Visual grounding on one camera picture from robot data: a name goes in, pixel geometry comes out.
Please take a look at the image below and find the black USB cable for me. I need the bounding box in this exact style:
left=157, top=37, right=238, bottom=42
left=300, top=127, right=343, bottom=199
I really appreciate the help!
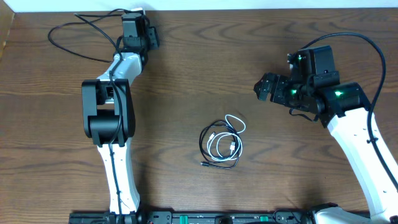
left=198, top=119, right=243, bottom=170

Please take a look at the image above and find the white USB cable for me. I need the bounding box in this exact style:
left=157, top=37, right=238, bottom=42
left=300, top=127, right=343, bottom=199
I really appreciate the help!
left=206, top=114, right=247, bottom=162

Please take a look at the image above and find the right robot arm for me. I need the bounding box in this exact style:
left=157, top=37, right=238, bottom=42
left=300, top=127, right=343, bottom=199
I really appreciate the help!
left=254, top=45, right=397, bottom=223

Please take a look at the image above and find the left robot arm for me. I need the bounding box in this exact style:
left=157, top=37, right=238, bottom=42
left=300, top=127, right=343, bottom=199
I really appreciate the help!
left=81, top=7, right=159, bottom=217

